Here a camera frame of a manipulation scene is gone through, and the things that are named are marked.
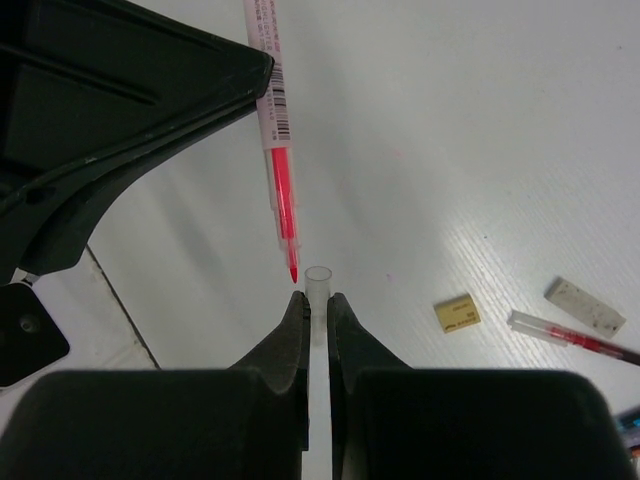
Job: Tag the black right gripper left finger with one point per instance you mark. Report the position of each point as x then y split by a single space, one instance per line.
247 421

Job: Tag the pink highlighter pen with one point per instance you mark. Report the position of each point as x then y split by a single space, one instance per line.
276 135

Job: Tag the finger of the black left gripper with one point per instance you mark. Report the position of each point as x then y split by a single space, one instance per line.
95 94

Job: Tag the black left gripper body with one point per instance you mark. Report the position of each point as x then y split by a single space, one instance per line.
31 341

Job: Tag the red pen with clear cap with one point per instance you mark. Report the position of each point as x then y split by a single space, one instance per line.
556 334

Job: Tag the blue pen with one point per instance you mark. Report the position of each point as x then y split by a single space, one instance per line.
628 420

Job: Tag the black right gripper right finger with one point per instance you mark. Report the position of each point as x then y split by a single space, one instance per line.
393 421

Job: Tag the tan eraser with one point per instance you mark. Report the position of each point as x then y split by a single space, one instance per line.
457 313

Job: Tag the white eraser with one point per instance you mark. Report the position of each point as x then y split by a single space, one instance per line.
585 308

